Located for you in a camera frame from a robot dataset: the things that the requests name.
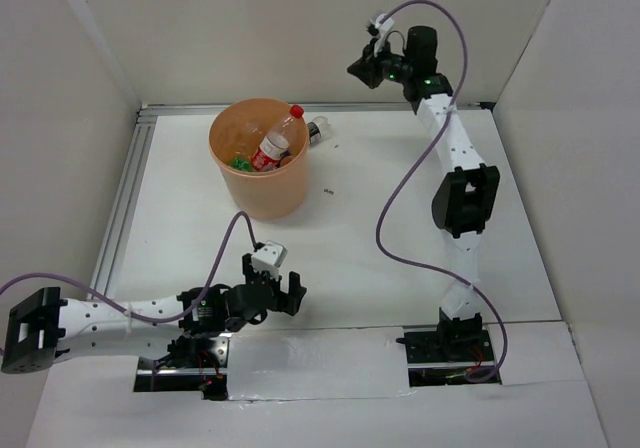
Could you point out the orange plastic bin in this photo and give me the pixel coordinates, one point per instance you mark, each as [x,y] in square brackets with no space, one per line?
[236,132]

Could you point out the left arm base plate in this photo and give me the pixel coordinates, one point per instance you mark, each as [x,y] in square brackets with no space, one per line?
[191,365]

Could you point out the clear bottle red label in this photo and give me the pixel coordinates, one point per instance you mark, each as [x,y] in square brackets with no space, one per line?
[278,140]

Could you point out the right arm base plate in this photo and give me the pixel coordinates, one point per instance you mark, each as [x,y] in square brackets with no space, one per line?
[430,365]

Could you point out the aluminium frame rail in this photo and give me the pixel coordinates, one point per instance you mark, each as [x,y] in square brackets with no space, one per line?
[205,109]
[115,239]

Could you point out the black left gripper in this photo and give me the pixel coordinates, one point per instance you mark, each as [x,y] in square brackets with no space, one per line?
[290,302]

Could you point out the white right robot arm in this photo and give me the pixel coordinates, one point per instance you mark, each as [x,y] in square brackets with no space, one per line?
[464,201]

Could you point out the aluminium frame rail left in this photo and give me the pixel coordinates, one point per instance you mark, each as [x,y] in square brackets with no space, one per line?
[115,239]

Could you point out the aluminium frame rail back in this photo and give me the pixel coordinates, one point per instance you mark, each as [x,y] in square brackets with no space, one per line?
[205,109]

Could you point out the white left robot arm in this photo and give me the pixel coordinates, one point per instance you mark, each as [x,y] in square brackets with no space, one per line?
[180,331]

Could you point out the small blue label bottle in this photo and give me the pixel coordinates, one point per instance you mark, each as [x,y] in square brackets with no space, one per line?
[286,155]

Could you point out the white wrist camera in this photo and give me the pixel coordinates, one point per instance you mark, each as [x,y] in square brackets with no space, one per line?
[269,258]
[380,25]

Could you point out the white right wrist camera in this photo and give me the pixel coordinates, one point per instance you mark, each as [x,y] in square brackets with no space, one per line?
[380,25]

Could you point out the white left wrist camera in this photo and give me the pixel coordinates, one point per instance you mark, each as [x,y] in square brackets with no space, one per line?
[269,258]

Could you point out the green plastic bottle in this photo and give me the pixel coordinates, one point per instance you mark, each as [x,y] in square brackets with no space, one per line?
[242,164]

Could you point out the dark bottle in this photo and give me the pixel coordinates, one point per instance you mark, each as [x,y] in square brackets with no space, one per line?
[319,129]

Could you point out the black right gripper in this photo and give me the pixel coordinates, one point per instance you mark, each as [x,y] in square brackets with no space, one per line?
[366,67]

